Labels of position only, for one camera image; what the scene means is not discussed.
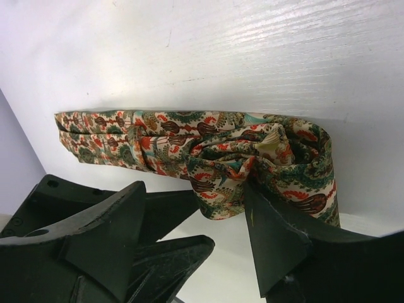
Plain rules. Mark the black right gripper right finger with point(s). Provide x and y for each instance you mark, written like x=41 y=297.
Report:
x=298 y=258

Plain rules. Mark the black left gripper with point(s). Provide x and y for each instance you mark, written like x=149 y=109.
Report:
x=53 y=199

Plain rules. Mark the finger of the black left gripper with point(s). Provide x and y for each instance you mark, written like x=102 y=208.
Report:
x=161 y=213
x=159 y=270

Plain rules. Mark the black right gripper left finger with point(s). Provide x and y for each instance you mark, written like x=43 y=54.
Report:
x=86 y=257

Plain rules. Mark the paisley flamingo patterned tie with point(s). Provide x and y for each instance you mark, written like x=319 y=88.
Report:
x=217 y=152

